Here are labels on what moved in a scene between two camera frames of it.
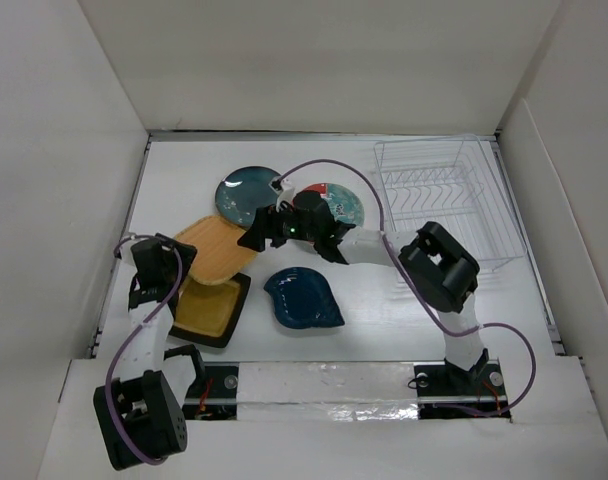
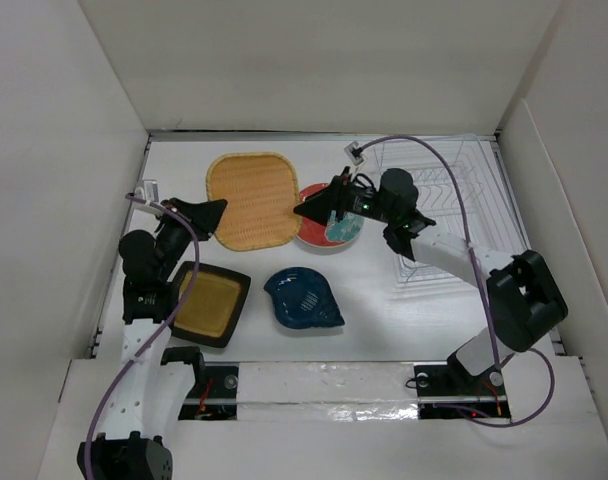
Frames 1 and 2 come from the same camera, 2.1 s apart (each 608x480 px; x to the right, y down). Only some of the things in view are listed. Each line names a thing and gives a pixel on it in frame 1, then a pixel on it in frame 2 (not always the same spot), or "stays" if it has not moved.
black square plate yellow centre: x=205 y=314 stays
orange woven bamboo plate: x=219 y=257 -> x=262 y=191
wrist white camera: x=285 y=190 -> x=354 y=152
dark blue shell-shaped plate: x=302 y=299 stays
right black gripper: x=266 y=224 -> x=335 y=197
